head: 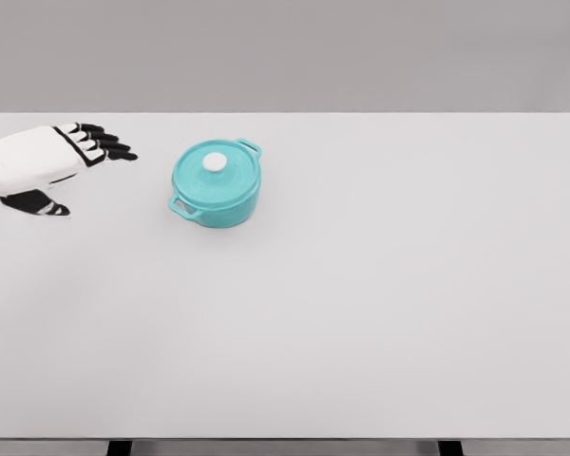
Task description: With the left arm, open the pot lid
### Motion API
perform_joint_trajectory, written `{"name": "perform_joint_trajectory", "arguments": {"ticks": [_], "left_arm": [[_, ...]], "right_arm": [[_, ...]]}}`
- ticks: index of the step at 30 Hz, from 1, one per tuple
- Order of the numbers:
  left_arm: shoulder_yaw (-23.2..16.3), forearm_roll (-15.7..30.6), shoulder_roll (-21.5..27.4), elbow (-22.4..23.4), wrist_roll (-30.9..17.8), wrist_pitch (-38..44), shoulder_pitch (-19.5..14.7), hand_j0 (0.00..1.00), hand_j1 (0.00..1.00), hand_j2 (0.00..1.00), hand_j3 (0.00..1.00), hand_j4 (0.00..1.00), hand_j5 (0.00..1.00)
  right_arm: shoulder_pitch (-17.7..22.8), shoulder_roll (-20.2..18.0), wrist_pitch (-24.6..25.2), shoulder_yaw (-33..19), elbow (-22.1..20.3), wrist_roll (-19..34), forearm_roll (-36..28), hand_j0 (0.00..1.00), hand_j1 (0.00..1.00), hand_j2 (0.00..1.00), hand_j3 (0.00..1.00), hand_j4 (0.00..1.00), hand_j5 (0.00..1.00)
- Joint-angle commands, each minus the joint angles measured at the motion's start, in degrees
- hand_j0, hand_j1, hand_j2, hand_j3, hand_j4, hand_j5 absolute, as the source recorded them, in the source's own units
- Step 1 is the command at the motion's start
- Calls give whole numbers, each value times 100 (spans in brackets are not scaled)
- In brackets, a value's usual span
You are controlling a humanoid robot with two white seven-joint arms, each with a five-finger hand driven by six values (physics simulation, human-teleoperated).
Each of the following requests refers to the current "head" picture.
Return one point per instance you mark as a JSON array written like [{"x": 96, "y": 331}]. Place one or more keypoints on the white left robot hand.
[{"x": 33, "y": 157}]

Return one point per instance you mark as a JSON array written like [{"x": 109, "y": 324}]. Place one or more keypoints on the teal pot lid white knob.
[{"x": 214, "y": 178}]

